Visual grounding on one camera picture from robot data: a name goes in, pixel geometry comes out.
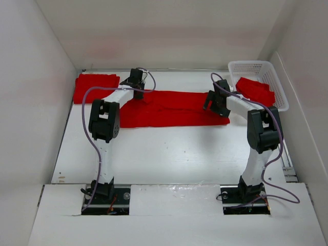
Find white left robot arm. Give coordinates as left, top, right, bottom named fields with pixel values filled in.
left=88, top=68, right=148, bottom=203

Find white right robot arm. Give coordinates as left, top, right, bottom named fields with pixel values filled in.
left=203, top=79, right=282, bottom=203

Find red t-shirts in basket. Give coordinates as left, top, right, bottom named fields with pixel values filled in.
left=236, top=77, right=275, bottom=107

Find folded red t-shirt stack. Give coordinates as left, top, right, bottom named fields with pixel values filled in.
left=73, top=73, right=120, bottom=105

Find white plastic basket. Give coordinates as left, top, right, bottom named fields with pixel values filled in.
left=228, top=60, right=289, bottom=112

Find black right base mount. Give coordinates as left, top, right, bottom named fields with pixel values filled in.
left=216, top=185, right=271, bottom=215

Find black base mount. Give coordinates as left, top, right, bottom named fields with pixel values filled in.
left=81, top=186, right=131, bottom=216
left=216, top=185, right=271, bottom=215

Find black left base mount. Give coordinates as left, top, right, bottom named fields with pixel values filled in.
left=81, top=186, right=131, bottom=216

